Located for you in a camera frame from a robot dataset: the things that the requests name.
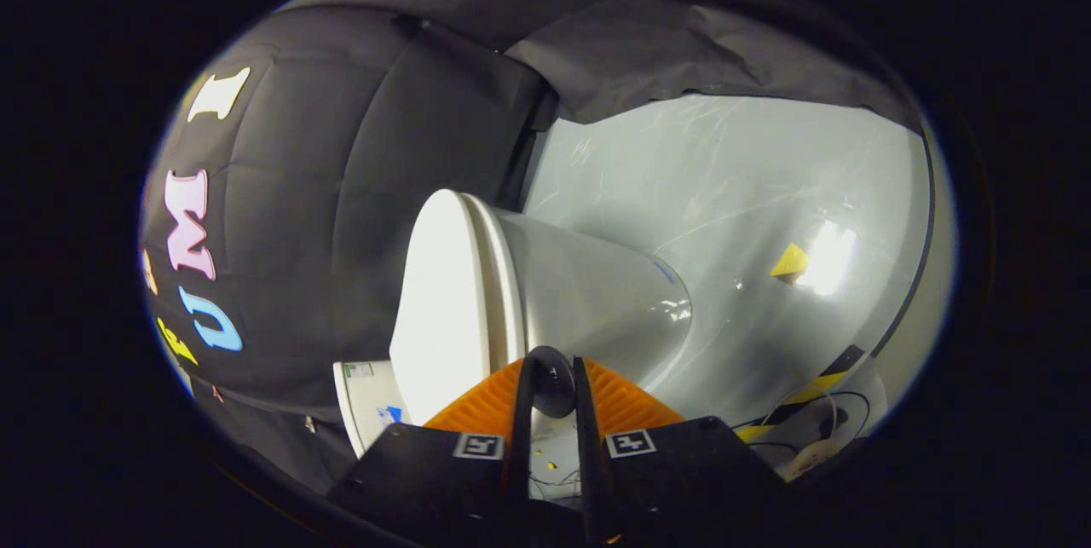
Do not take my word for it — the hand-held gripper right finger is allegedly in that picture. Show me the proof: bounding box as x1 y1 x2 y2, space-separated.
571 355 789 548

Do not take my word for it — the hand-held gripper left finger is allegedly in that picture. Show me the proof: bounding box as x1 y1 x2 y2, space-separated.
328 349 536 548

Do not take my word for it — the white toilet tank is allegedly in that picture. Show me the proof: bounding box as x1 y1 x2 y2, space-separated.
332 359 412 457

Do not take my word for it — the white toilet seat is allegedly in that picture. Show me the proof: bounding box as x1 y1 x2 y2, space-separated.
465 194 529 370

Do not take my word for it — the white toilet bowl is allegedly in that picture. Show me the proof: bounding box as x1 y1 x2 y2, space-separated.
494 207 693 412

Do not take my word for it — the yellow black striped floor tape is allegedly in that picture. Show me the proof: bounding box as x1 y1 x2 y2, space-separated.
737 346 866 443

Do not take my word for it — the yellow floor tape piece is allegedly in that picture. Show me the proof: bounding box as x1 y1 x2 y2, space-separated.
771 243 811 285

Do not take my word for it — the black backdrop cloth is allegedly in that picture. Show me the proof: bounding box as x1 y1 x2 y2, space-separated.
139 0 926 498

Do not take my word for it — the black curved floor strip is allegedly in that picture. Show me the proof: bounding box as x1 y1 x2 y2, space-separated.
869 129 937 355

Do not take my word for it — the black floor cable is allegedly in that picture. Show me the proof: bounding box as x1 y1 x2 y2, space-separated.
750 390 875 457

